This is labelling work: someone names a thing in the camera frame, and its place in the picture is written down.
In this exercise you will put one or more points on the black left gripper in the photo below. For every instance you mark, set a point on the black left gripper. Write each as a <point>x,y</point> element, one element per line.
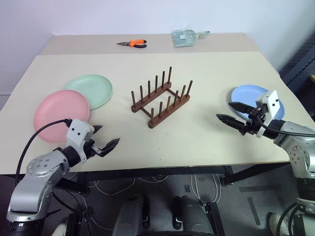
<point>90,148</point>

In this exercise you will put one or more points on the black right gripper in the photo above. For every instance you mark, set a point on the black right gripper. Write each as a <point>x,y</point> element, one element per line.
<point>253,120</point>

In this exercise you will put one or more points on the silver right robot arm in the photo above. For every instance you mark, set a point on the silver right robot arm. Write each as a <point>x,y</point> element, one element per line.
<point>300,152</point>

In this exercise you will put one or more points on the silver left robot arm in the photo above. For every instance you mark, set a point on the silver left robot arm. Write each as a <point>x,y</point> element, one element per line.
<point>37,182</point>

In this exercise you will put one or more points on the wooden dish rack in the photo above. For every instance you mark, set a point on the wooden dish rack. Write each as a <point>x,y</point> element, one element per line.
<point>160,118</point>

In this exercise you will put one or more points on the blue round plate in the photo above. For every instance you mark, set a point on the blue round plate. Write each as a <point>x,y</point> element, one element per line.
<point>246,94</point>

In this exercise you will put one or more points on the green round plate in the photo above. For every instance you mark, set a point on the green round plate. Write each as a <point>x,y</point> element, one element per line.
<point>92,88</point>

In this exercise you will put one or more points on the pink round plate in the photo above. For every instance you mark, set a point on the pink round plate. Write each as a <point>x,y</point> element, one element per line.
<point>59,110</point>

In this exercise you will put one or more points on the dark rounded robot leg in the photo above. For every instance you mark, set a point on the dark rounded robot leg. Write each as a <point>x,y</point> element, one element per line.
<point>194,214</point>
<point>130,214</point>

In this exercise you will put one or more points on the black ribbed panel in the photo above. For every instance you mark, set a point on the black ribbed panel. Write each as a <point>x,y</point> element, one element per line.
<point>301,61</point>

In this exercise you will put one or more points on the green packaged cloth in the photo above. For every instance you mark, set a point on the green packaged cloth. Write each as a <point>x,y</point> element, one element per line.
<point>183,38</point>

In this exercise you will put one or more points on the white shoe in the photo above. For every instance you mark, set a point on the white shoe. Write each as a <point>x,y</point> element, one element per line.
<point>275,222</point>

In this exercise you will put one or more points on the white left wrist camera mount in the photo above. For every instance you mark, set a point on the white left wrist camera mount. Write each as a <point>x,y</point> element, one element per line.
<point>77,131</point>

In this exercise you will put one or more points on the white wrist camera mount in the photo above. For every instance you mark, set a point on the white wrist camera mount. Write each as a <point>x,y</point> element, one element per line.
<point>270,102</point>
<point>77,131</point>

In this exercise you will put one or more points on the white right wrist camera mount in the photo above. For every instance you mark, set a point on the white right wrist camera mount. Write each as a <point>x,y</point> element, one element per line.
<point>270,102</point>

